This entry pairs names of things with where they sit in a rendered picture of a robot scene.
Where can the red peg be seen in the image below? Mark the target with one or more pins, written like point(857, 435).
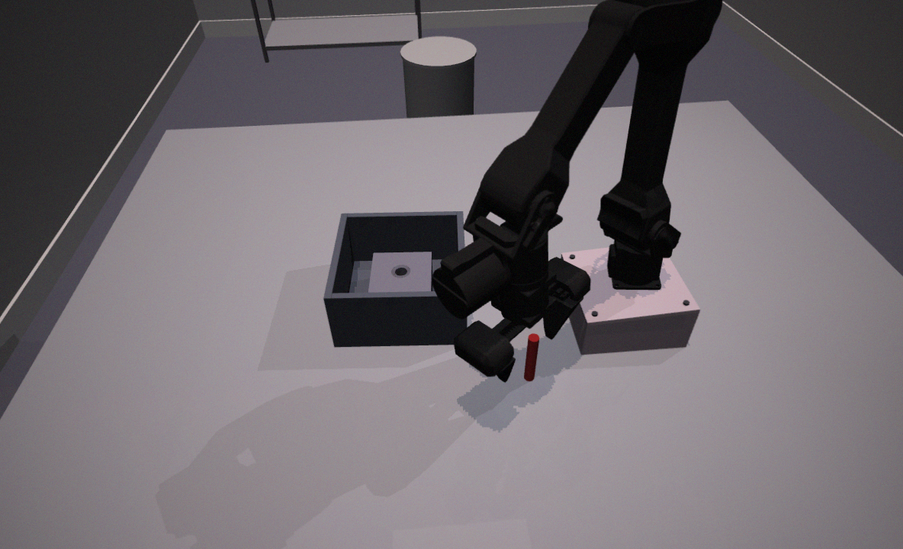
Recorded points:
point(531, 357)

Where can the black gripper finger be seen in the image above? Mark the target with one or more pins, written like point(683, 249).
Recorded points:
point(505, 373)
point(556, 318)

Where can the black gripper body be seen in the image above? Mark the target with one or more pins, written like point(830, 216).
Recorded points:
point(522, 305)

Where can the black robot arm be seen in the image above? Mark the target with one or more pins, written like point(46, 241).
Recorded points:
point(527, 181)

